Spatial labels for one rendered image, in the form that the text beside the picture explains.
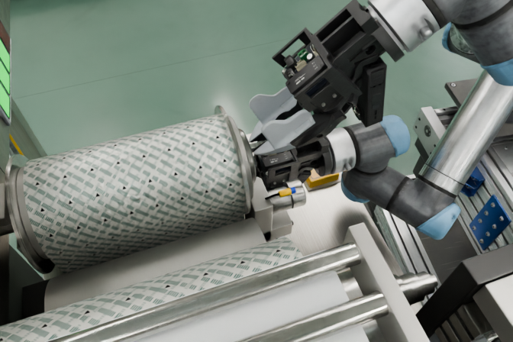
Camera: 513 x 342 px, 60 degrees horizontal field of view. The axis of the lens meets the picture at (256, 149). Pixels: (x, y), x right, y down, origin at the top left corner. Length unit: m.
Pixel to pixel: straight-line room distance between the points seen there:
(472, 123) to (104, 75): 2.19
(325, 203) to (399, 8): 0.57
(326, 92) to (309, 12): 2.56
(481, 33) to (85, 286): 0.51
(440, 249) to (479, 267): 1.47
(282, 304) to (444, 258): 1.52
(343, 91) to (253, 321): 0.29
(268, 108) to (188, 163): 0.12
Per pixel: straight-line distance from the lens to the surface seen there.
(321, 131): 0.52
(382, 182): 0.84
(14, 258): 0.75
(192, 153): 0.52
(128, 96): 2.53
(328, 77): 0.48
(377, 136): 0.77
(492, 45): 0.55
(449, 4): 0.50
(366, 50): 0.52
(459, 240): 1.85
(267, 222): 0.63
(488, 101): 0.84
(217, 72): 2.58
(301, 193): 0.62
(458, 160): 0.83
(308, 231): 0.93
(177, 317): 0.28
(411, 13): 0.49
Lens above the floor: 1.72
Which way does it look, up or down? 52 degrees down
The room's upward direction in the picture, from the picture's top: straight up
